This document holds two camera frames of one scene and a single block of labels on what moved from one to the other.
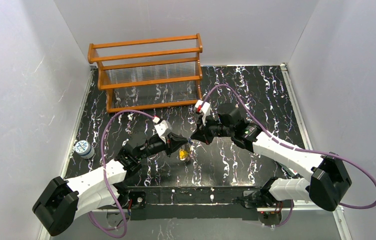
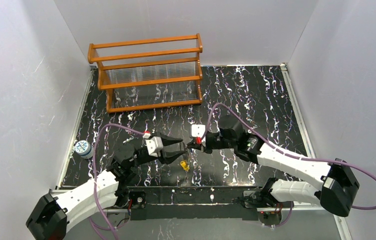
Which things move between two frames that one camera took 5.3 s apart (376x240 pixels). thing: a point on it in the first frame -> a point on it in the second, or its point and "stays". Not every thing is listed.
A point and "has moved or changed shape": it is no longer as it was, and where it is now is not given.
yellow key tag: x=183 y=154 has moved or changed shape
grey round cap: x=84 y=148 stays
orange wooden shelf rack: x=148 y=71 stays
